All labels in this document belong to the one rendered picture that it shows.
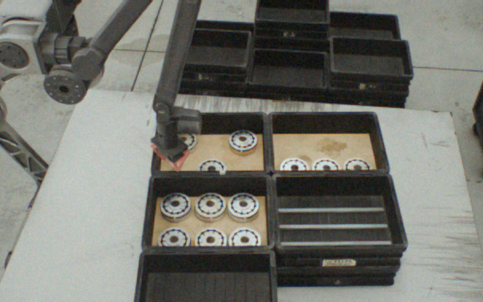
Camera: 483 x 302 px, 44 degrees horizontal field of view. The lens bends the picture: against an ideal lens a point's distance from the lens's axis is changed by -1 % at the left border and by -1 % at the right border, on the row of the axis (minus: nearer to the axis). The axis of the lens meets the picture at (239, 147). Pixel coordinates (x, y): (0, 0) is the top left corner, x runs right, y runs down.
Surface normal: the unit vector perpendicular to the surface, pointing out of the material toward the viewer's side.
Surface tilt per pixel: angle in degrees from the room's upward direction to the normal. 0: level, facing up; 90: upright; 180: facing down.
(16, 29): 0
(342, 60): 0
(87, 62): 82
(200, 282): 0
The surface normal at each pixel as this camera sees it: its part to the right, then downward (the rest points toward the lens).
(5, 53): -0.10, 0.72
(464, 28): 0.00, -0.70
